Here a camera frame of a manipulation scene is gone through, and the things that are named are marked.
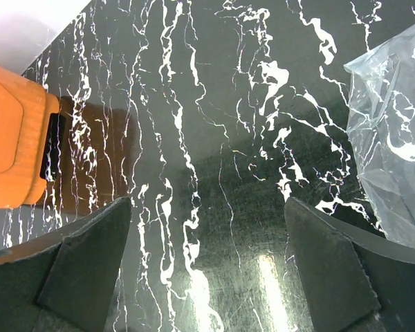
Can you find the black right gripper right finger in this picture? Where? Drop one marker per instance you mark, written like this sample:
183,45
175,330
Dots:
353,280

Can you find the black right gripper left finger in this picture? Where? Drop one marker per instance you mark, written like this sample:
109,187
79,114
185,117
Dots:
64,280

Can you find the clear blue zip top bag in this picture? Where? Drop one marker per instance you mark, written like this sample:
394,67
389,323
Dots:
381,130

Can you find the orange plastic fruit basket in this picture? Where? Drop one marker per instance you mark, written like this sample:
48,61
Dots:
25,112

